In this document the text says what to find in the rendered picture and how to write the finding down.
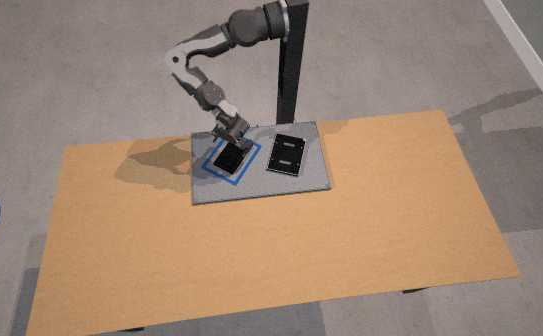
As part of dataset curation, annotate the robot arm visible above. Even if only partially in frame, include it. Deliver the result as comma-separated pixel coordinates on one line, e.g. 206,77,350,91
165,0,289,130

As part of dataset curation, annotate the blue tape outline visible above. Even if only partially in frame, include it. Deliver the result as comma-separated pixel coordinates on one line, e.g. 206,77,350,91
202,139,262,186

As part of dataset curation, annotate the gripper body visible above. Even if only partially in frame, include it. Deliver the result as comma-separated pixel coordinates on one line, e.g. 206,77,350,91
214,117,250,144

